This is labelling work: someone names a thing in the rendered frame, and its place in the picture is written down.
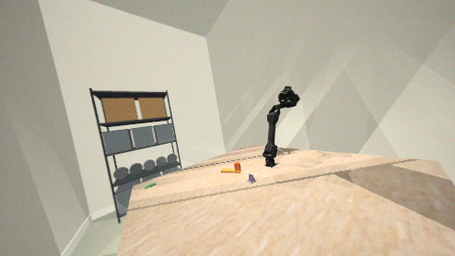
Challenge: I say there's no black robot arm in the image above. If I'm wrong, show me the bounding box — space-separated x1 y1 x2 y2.
262 87 300 168

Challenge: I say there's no small green flat bar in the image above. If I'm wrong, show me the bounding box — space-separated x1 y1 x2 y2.
145 181 157 189

